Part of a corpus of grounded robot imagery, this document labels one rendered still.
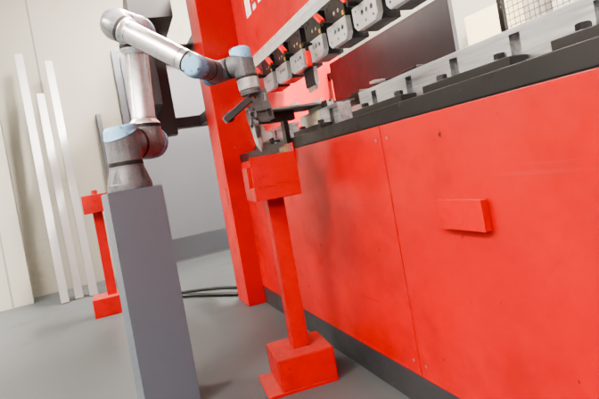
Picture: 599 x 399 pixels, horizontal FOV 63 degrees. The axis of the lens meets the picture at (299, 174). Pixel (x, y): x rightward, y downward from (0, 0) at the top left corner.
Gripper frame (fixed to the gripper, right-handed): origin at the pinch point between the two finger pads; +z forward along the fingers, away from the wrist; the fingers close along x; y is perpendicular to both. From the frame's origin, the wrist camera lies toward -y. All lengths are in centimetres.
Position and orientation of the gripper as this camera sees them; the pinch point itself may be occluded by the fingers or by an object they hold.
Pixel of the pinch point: (259, 148)
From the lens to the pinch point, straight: 170.2
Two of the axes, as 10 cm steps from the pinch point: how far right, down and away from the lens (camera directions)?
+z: 2.5, 9.7, 0.4
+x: -2.6, 0.3, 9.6
